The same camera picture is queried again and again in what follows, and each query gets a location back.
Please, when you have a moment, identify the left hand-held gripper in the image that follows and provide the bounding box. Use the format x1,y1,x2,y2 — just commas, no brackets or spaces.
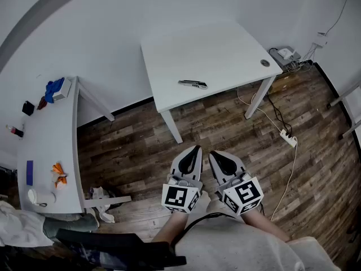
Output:
161,145,204,214

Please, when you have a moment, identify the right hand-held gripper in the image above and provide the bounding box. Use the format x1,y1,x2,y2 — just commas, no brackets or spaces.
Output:
208,150,265,217

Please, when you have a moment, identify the grey utility knife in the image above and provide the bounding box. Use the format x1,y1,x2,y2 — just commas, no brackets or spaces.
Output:
178,79,208,90

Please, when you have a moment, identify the person's right forearm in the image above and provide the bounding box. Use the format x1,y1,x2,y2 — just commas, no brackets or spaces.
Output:
241,207,291,242

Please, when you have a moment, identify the person's left forearm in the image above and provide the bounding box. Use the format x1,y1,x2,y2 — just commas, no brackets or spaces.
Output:
152,211,190,244

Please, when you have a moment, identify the white power strip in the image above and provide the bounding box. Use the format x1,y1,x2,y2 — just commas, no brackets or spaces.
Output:
279,129,298,148

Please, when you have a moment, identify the person's grey clothing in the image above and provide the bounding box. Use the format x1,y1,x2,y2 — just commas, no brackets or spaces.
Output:
174,199,334,271

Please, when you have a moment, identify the bag of rubbish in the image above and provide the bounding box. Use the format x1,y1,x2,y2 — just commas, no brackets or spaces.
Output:
89,186,125,200

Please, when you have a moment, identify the white crumpled tissue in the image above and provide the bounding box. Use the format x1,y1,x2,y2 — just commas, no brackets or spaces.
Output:
97,206,116,224

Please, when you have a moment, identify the black chair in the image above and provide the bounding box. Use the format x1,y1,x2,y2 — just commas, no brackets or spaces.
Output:
55,228,187,271

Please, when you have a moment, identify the white square table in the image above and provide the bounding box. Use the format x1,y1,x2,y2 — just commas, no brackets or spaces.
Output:
140,21,284,145

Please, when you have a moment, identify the white router on grey box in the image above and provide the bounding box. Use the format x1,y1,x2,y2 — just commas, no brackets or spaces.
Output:
267,46,302,69

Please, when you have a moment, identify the orange and white tool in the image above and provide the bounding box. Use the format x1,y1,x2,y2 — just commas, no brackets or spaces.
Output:
51,162,68,190

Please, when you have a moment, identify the grey rolled cloth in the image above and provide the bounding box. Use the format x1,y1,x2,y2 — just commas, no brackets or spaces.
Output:
42,213,99,234

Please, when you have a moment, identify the white side table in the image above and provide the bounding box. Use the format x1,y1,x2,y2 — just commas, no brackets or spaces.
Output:
327,85,361,141

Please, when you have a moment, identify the long white desk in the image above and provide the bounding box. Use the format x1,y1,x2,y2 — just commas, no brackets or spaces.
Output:
16,76,132,216

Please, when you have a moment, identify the white rectangular box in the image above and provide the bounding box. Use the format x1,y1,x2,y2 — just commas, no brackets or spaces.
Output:
52,78,72,102

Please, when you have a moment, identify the blue cloth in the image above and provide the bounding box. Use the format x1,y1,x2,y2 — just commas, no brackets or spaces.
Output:
45,77,65,104

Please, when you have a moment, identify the purple flat card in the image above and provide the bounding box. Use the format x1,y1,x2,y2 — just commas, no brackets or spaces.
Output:
26,160,34,186

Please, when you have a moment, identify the small black box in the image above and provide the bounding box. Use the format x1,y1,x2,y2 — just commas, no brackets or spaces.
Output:
22,100,35,116

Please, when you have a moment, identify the dark drink bottle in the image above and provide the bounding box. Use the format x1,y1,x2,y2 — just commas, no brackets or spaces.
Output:
5,124,24,138

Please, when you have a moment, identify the white crumpled cloth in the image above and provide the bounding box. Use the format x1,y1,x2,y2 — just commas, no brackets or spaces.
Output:
0,200,54,248

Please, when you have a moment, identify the white floor cable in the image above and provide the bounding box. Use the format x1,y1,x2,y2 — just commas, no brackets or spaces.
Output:
236,86,283,132

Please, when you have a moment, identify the black floor cable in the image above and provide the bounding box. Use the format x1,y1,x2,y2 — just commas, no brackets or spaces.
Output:
266,92,293,136

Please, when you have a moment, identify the white wall adapter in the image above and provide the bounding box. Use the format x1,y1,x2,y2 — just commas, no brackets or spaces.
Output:
314,32,328,47

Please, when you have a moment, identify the grey wall cable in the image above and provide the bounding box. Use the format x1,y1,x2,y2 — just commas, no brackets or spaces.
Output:
324,0,352,36

